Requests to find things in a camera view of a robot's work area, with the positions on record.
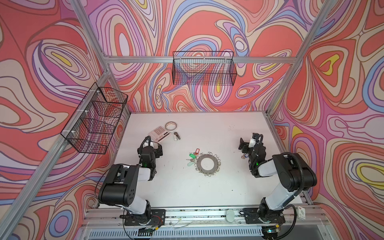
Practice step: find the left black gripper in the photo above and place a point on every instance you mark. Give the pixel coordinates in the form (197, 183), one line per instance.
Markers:
(148, 148)

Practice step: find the metal disc key ring holder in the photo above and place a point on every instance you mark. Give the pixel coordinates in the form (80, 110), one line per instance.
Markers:
(208, 164)

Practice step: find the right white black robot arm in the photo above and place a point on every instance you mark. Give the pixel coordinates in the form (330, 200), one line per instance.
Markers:
(294, 175)

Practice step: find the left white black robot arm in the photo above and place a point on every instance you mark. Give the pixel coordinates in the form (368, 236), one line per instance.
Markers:
(119, 188)

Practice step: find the small grey stapler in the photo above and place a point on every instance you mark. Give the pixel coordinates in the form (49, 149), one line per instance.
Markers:
(176, 136)

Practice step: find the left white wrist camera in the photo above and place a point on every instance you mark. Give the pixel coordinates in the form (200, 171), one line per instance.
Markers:
(147, 143)

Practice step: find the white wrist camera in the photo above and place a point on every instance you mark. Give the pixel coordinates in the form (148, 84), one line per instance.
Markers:
(254, 140)
(147, 143)

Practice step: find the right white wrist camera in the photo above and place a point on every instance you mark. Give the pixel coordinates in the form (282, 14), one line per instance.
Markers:
(254, 140)

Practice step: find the black wire basket left wall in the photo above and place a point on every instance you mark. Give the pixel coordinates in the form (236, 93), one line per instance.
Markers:
(99, 111)

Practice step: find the black wire basket wall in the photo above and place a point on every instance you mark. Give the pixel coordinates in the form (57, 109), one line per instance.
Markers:
(99, 111)
(208, 68)

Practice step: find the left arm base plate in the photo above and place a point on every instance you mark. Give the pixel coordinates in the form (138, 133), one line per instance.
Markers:
(153, 218)

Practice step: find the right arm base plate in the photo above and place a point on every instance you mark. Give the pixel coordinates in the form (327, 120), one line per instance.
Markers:
(256, 216)

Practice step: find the white oval puck on rail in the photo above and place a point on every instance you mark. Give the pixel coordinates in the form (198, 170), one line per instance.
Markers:
(230, 216)

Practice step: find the black wire basket back wall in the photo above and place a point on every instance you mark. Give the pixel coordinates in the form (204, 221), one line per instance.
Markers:
(208, 68)

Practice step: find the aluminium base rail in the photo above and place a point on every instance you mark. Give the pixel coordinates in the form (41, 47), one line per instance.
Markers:
(193, 223)

